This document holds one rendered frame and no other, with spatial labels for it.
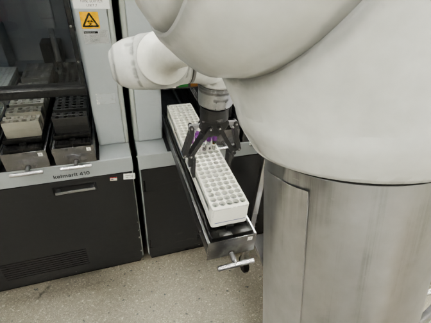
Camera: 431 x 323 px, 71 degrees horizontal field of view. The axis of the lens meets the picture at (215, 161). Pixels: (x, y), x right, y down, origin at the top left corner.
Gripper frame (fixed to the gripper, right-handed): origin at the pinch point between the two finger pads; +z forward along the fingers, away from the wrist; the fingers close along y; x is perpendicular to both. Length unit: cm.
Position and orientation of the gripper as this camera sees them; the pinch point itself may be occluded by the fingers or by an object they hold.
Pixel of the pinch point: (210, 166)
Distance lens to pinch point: 89.2
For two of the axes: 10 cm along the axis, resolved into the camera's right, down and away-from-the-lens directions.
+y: 9.5, -1.3, 2.8
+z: -0.7, 7.9, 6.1
